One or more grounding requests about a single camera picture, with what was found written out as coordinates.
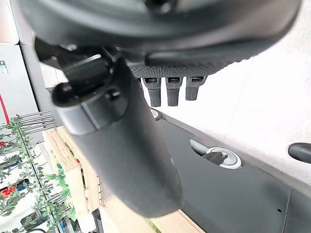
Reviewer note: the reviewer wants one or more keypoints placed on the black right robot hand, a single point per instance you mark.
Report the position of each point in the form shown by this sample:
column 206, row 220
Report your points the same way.
column 126, row 150

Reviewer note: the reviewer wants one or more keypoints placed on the red fruits pile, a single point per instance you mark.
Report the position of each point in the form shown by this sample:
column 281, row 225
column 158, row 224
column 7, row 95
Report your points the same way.
column 7, row 192

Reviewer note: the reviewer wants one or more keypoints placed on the light wooden crate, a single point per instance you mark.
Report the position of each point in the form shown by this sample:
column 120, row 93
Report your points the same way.
column 65, row 155

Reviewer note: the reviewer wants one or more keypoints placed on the green ivy garland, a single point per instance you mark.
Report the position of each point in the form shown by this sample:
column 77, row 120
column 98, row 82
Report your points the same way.
column 26, row 155

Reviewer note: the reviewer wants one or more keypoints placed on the dark grey base panel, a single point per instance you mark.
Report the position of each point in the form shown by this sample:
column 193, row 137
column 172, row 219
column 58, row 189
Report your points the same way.
column 226, row 196

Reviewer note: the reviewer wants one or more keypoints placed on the white cabinet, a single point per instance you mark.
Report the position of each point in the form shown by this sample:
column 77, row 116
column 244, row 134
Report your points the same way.
column 17, row 92

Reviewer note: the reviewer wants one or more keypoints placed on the green and white label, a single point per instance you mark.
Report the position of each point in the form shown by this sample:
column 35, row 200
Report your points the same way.
column 3, row 67

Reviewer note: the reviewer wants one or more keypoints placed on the dark grey post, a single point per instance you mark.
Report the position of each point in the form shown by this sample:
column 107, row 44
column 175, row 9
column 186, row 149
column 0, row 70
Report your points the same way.
column 31, row 68

